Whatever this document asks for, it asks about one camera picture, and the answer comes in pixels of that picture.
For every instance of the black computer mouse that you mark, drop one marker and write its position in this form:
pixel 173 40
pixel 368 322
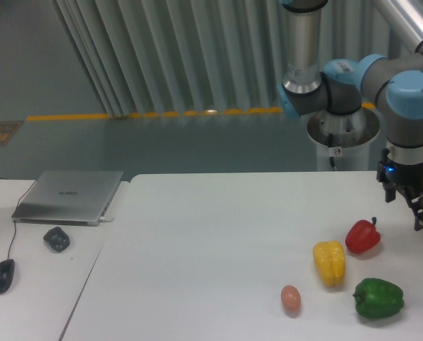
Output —
pixel 7 268

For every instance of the silver closed laptop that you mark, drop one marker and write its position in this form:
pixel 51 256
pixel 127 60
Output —
pixel 68 197

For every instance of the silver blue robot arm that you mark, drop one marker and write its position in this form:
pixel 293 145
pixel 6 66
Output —
pixel 394 86

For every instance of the green bell pepper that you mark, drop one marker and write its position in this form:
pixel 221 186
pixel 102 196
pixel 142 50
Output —
pixel 377 298

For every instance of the yellow bell pepper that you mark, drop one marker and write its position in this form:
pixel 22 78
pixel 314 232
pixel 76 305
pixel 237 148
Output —
pixel 329 261

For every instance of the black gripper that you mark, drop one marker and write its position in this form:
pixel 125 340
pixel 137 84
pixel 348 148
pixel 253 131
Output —
pixel 405 179

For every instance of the small black gadget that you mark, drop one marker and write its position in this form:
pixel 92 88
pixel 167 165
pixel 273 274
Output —
pixel 57 239

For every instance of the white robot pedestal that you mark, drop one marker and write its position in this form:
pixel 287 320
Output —
pixel 342 143

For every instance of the white laptop plug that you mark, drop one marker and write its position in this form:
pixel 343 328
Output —
pixel 106 219

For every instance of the red bell pepper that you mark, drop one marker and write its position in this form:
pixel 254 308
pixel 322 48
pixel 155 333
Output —
pixel 363 236

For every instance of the brown egg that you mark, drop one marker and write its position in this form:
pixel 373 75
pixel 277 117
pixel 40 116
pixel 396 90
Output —
pixel 290 298

